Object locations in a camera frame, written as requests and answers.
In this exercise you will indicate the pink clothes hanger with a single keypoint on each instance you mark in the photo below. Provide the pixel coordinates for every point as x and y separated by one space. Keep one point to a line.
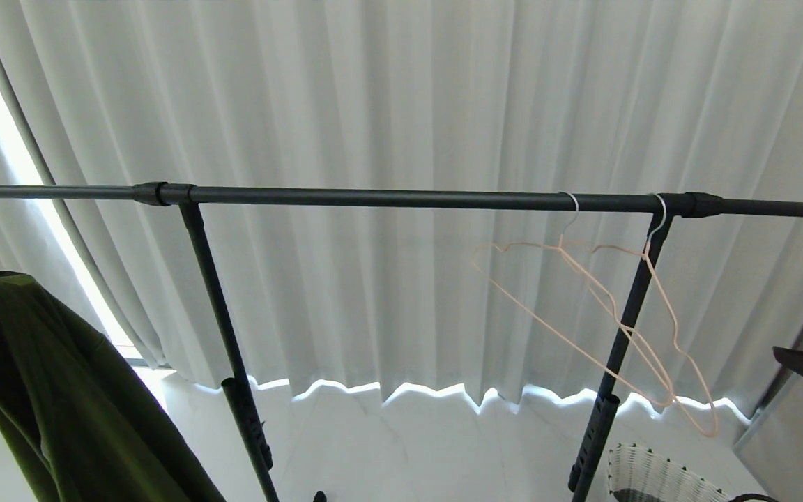
662 209
574 202

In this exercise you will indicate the green shirt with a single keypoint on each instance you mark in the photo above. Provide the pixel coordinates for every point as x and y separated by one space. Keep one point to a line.
60 390

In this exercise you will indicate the white laundry basket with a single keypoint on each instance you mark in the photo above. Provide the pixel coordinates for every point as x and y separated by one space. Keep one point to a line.
652 474

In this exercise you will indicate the black clothes rack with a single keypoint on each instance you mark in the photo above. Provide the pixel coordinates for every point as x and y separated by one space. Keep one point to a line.
408 199

